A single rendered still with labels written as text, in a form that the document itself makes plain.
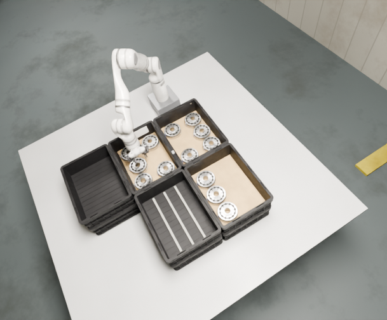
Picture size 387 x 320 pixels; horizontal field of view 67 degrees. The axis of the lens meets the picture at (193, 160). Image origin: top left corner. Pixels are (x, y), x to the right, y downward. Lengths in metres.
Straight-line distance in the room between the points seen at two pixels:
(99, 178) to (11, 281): 1.37
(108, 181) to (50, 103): 2.07
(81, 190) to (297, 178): 1.26
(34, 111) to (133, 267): 2.49
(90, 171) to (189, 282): 0.86
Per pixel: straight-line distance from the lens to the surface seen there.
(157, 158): 1.76
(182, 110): 1.86
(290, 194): 1.76
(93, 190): 1.80
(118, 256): 1.75
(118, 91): 1.44
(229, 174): 1.65
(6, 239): 3.07
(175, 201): 1.61
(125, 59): 1.45
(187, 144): 1.77
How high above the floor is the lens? 2.29
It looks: 59 degrees down
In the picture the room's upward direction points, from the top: 15 degrees counter-clockwise
